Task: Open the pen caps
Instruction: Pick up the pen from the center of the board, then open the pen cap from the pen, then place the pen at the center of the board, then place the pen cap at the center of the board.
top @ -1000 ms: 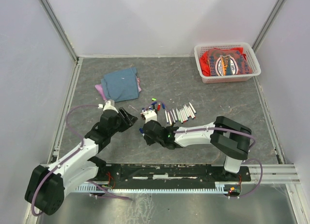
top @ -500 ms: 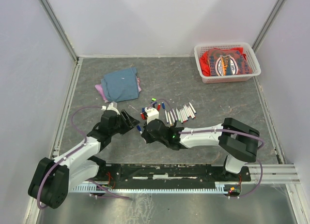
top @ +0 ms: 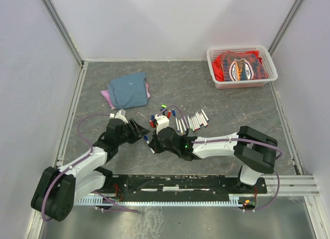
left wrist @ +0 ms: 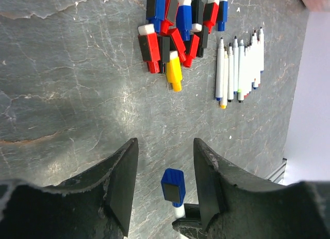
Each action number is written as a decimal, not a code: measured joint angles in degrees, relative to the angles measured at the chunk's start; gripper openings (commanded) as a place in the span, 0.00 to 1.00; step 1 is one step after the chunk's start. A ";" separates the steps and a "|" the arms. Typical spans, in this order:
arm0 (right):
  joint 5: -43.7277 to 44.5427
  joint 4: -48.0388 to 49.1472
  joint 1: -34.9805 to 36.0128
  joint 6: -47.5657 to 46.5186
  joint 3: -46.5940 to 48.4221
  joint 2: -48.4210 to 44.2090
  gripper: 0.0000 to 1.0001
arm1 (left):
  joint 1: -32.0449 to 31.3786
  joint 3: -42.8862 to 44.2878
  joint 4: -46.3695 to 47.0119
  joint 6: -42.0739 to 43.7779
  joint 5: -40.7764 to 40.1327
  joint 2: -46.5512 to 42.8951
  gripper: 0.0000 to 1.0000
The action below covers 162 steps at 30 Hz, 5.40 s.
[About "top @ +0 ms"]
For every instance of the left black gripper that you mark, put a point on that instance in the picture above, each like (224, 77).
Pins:
(138, 131)

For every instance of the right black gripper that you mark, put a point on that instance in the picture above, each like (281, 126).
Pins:
(153, 144)

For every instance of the blue cloth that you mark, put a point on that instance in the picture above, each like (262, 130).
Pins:
(128, 91)

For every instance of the pink cloth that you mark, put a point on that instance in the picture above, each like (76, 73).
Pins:
(106, 95)

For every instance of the yellow cap marker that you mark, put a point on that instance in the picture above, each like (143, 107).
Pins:
(183, 125)

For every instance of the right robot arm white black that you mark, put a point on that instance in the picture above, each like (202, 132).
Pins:
(256, 150)

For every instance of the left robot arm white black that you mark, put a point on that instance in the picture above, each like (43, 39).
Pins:
(60, 188)

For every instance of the white plastic basket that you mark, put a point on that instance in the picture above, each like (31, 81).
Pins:
(267, 62)

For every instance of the red printed cloth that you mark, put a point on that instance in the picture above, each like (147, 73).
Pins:
(232, 67)

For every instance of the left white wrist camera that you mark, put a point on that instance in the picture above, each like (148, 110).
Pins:
(119, 115)

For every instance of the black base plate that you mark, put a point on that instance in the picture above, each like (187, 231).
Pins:
(127, 184)

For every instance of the aluminium rail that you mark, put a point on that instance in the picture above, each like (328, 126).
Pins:
(290, 186)

